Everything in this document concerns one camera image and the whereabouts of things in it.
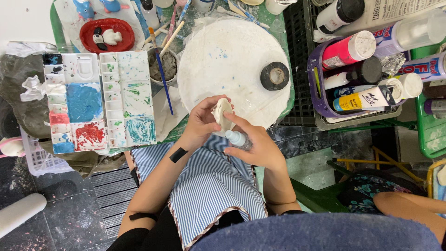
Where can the person's left hand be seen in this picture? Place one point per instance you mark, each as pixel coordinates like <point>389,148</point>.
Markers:
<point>198,122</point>

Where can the person's right hand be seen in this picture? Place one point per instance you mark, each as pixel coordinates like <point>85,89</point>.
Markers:
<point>263,148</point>

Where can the white clay piece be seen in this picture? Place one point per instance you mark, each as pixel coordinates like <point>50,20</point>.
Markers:
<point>223,113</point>

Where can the small clear spray bottle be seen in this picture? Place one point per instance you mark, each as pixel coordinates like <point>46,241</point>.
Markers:
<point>237,138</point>

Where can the black tape strip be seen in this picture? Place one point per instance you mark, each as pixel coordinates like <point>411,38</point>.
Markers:
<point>178,154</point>

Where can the blue striped apron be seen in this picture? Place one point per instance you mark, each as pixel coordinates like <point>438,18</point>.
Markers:
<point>205,181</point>

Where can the round white plastic covered board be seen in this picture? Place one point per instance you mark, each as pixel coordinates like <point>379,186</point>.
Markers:
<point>233,69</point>

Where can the grey water cup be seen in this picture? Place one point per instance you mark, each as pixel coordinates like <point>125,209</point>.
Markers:
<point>163,66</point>

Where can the black tape roll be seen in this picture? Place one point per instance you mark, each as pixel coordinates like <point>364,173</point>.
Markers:
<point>275,76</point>

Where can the purple plastic basket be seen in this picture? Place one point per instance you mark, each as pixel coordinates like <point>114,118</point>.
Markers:
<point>313,87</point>

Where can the grey plastic tray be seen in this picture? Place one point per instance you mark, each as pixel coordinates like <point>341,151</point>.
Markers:
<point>355,120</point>

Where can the blue fleece cloth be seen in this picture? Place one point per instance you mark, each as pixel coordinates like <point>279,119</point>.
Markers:
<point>313,233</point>

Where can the white folding paint palette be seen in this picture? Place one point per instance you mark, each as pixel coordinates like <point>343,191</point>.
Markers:
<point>101,101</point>

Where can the black plastic crate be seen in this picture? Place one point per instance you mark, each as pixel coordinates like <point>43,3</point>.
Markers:
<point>296,52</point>

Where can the blue and white paint tube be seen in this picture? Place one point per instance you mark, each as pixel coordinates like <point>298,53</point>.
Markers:
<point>353,90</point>

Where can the yellow paint tube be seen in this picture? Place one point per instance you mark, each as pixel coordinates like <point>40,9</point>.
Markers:
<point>362,99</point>

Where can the green table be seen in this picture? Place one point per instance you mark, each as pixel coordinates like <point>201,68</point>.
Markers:
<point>278,31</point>

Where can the small white black capped bottle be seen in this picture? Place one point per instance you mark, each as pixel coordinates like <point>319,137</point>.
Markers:
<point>149,14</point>

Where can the white clay dog figurine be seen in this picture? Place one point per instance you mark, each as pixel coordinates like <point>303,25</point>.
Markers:
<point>113,36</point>

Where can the pink paint bottle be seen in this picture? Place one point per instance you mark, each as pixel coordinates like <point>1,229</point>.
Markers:
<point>343,52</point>

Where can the red clay dish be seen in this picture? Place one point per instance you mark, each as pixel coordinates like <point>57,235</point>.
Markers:
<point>107,35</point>

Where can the black and white clay figurine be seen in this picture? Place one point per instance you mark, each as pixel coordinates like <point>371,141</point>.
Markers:
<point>98,39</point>

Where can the white cup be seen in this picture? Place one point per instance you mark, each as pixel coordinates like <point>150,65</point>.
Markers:
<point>278,6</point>

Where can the white capped paint bottle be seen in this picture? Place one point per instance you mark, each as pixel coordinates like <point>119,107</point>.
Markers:
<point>392,90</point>
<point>411,84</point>

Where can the blue clay figurine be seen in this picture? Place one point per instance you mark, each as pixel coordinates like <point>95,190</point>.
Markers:
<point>112,5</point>
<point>84,8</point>

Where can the large white black capped bottle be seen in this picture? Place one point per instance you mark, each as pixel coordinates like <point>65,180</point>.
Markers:
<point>338,15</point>

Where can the crumpled foil piece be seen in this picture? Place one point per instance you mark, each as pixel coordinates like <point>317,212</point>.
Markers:
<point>393,63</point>

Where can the white plastic basket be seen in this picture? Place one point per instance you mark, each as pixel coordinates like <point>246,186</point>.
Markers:
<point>40,158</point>

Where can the crumpled white tissue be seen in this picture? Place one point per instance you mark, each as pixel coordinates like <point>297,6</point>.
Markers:
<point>33,88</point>

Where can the grey plastic bag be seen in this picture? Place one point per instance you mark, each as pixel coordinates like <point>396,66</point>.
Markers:
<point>24,90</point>

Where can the purple paint bottle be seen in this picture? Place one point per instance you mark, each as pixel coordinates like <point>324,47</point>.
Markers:
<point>435,107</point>

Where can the glue bottle with red label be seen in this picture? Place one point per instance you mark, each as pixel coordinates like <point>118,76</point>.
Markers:
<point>425,68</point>

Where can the glue bottle with clear cap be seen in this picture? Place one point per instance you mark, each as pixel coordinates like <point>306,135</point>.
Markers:
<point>411,35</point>

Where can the large white labelled bottle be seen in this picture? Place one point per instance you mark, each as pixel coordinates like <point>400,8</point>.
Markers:
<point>393,14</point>

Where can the white foam roll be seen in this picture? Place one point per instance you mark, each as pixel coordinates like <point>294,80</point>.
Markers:
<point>19,212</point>

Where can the yellow metal stool frame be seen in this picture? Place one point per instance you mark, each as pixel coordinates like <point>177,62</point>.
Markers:
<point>383,164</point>

